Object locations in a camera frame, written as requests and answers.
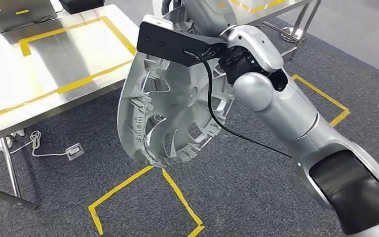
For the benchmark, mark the steel workbench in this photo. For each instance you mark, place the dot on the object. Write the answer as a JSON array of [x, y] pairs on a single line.
[[6, 81]]

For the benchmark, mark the white power strip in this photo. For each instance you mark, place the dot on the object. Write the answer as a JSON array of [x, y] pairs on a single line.
[[13, 137]]

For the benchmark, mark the yellow tape table marking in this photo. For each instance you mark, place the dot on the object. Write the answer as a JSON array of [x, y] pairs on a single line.
[[258, 7]]

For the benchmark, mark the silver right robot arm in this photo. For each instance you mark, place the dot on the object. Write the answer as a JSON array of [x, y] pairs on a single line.
[[274, 108]]

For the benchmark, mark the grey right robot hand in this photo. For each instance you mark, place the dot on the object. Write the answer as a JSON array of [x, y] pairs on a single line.
[[209, 13]]

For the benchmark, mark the grey floor socket box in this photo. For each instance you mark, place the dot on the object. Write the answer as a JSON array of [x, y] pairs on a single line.
[[75, 151]]

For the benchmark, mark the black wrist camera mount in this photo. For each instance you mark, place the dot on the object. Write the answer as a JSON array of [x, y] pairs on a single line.
[[170, 42]]

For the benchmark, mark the silver wheel hubcap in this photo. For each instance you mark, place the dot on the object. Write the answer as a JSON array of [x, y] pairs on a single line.
[[176, 108]]

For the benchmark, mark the black case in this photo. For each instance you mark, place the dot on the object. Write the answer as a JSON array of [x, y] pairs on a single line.
[[81, 5]]

